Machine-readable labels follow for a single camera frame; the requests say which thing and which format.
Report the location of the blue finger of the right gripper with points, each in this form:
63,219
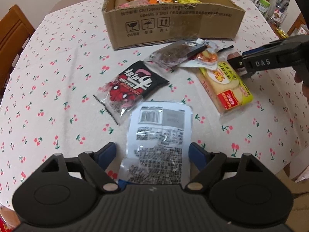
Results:
235,61

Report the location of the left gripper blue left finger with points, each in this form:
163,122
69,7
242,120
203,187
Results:
105,155

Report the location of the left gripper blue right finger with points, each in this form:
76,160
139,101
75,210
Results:
199,156

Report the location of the small fruit candy packet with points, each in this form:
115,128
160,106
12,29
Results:
207,59

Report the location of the yellow rice cracker pack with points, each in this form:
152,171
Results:
225,87

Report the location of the white blue snack packet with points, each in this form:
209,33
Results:
158,140

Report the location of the black red beef snack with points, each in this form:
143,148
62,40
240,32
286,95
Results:
128,89

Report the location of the dark jerky clear packet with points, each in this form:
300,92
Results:
176,53

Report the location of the pink snack packet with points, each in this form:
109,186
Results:
134,3

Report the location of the gold wrapped candies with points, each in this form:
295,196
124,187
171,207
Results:
281,33

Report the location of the orange label plastic container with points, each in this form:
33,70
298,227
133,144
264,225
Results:
299,27

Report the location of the clear jar with sachets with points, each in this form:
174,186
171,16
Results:
278,13

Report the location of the green lid jar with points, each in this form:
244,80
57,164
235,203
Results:
263,6

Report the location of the cardboard box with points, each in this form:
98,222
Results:
162,23

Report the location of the left wooden chair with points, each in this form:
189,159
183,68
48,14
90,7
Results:
15,31

